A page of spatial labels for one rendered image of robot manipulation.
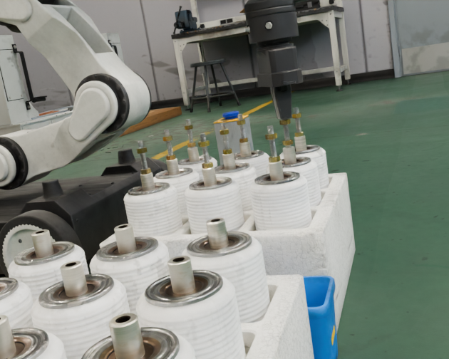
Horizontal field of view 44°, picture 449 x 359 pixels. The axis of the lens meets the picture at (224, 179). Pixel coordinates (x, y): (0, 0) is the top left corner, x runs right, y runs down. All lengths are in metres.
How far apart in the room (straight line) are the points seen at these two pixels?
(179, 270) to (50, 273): 0.23
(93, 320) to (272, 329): 0.18
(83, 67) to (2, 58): 2.30
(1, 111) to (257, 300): 3.14
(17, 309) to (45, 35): 0.90
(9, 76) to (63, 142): 2.28
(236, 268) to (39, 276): 0.25
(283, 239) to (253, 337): 0.30
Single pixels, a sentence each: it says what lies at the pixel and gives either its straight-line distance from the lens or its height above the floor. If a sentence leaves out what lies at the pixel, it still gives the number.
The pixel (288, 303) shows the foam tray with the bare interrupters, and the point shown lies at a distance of 0.65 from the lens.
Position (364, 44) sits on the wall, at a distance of 6.02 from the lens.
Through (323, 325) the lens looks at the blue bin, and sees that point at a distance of 0.78.
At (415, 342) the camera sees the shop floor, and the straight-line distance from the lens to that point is 0.92.
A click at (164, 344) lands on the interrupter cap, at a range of 0.45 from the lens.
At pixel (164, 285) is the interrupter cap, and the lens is 0.56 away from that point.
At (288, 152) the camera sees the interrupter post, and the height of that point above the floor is 0.27.
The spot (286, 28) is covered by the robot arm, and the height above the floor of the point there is 0.49.
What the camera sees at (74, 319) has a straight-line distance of 0.56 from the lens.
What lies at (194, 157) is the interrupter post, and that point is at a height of 0.26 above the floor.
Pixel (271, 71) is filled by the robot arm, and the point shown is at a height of 0.42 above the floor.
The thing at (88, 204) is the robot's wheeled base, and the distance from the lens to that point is 1.34.
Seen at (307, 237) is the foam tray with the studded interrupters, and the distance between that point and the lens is 0.87.
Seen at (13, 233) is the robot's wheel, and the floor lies 0.16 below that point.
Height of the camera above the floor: 0.46
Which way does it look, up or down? 12 degrees down
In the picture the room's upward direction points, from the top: 9 degrees counter-clockwise
